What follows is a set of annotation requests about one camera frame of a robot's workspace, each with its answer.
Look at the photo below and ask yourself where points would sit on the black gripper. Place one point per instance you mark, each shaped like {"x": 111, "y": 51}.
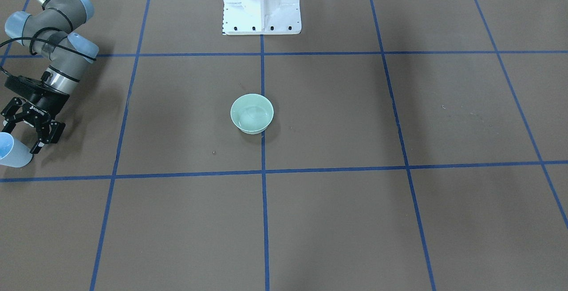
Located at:
{"x": 45, "y": 103}

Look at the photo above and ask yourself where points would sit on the light blue plastic cup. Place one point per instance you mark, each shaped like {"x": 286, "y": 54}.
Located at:
{"x": 13, "y": 152}

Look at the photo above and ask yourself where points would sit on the pale green bowl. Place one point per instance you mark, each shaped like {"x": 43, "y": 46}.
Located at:
{"x": 252, "y": 113}

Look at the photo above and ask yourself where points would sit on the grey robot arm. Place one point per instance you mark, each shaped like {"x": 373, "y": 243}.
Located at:
{"x": 51, "y": 34}

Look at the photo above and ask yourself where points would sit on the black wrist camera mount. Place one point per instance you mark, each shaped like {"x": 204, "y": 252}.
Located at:
{"x": 33, "y": 90}

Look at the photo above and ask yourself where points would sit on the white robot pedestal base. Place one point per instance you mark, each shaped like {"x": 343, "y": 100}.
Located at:
{"x": 261, "y": 17}

